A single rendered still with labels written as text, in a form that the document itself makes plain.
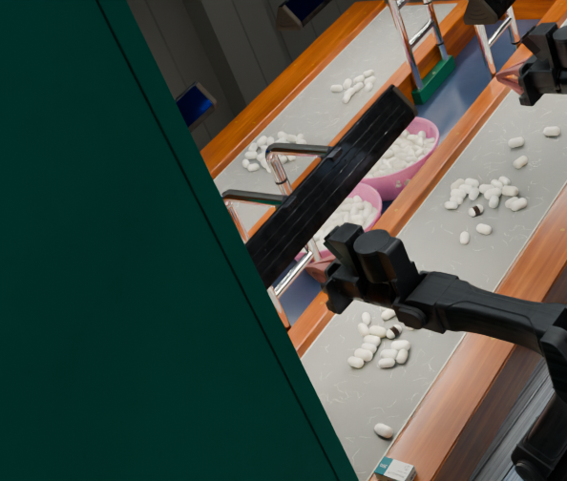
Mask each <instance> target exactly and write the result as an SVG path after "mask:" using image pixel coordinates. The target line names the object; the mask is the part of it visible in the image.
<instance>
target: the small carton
mask: <svg viewBox="0 0 567 481"><path fill-rule="evenodd" d="M374 474H375V476H376V478H377V479H378V480H381V481H412V480H413V479H414V477H415V476H416V474H417V471H416V469H415V467H414V466H413V465H410V464H407V463H404V462H401V461H398V460H394V459H391V458H388V457H386V456H384V457H383V459H382V460H381V462H380V463H379V465H378V466H377V468H376V469H375V471H374Z"/></svg>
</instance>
